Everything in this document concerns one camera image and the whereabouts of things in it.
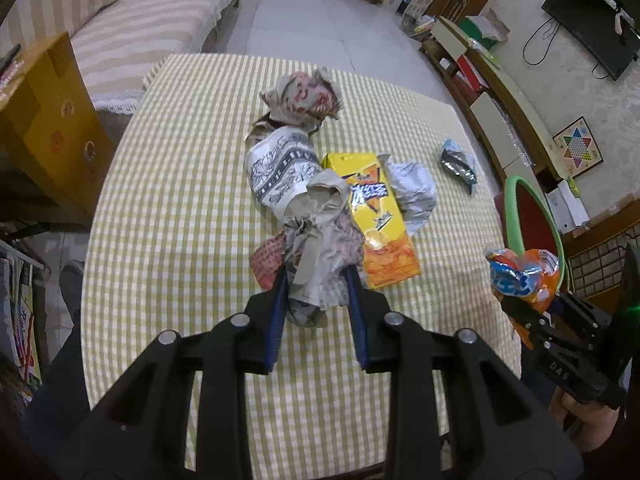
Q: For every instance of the newspaper wad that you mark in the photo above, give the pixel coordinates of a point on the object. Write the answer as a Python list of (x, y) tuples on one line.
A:
[(320, 240)]

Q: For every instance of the orange snack bag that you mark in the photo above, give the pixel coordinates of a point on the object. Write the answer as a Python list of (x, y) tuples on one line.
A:
[(520, 275)]

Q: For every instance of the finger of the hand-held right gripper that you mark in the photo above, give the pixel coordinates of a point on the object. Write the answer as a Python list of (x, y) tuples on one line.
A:
[(580, 310), (525, 310)]

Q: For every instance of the white crumpled paper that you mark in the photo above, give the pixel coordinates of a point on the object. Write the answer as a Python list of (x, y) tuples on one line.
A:
[(415, 190)]

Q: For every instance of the person's right hand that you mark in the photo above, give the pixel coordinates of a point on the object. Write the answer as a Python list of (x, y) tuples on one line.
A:
[(595, 425)]

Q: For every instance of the yellow checked tablecloth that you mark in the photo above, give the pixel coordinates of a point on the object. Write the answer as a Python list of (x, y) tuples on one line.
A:
[(190, 210)]

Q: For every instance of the black flat television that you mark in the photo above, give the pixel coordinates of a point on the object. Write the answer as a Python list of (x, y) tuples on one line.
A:
[(595, 25)]

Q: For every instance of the crumpled reddish newspaper ball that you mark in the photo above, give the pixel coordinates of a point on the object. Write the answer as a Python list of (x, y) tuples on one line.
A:
[(300, 95)]

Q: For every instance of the stack of colourful books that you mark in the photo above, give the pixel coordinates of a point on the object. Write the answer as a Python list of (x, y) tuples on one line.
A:
[(20, 320)]

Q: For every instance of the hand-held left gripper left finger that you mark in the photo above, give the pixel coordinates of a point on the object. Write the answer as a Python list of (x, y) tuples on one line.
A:
[(277, 320)]

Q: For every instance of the open green and white box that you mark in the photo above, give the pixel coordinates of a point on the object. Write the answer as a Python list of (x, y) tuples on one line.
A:
[(482, 30)]

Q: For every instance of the red book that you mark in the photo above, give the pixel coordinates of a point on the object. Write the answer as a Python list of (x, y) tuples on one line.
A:
[(470, 72)]

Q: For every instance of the yellow snack box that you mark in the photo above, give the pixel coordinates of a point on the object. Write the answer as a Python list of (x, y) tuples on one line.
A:
[(380, 230)]

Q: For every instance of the star checkers board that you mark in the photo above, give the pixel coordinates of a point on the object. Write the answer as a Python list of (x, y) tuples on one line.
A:
[(577, 147)]

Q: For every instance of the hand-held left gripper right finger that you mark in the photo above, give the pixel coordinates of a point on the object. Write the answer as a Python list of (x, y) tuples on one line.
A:
[(357, 320)]

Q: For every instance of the striped beige sofa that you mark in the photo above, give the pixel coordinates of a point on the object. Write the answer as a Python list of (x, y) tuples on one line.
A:
[(150, 25)]

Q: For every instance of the crumpled grey newspaper ball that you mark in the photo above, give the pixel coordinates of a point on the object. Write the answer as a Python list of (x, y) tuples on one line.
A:
[(280, 165)]

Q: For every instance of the silver foil wrapper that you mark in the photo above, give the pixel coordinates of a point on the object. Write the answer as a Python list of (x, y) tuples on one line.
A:
[(457, 162)]

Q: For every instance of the white cardboard box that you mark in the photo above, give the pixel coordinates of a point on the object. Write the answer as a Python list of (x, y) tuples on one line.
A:
[(567, 210)]

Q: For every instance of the long cream television stand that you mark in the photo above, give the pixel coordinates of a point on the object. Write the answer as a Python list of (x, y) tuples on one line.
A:
[(500, 105)]

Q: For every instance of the black tablet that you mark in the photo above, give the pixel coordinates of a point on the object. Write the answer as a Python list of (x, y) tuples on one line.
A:
[(10, 57)]

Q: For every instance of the green-rimmed red bin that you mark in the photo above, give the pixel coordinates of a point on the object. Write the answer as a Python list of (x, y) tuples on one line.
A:
[(530, 220)]

